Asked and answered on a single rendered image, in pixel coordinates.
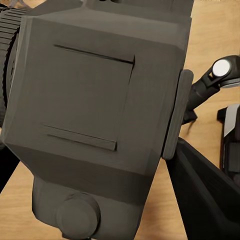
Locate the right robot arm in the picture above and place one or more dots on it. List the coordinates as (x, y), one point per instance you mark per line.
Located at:
(224, 73)

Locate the digital camera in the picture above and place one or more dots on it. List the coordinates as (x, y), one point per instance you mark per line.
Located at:
(92, 94)

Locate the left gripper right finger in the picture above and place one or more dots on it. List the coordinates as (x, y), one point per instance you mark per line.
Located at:
(208, 199)

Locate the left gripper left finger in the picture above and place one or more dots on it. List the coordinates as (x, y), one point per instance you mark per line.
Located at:
(8, 163)

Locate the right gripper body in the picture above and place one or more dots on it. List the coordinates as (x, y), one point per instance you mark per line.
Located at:
(194, 100)

